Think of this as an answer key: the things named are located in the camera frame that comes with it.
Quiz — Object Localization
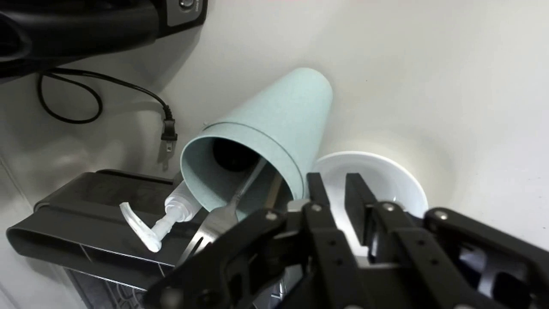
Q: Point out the shallow white bowl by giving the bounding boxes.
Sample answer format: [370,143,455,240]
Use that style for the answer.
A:
[307,149,431,232]

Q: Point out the dark dish rack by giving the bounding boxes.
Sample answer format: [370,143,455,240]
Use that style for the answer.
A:
[5,168,232,309]

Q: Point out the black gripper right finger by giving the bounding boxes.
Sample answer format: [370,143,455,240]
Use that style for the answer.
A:
[341,172,549,309]

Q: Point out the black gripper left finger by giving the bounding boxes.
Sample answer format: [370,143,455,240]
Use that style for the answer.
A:
[142,170,369,309]

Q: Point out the black coffee maker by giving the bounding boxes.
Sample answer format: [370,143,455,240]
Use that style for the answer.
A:
[0,0,209,83]

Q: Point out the clear soap pump bottle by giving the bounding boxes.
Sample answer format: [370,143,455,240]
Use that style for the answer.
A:
[117,180,204,256]

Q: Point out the light blue cup with fork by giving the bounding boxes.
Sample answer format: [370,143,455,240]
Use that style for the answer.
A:
[178,127,302,223]

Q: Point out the metal fork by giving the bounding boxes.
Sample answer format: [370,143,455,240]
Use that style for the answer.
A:
[175,158,269,268]

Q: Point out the black power cord with plug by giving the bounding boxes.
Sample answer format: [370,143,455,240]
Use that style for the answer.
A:
[36,67,180,173]

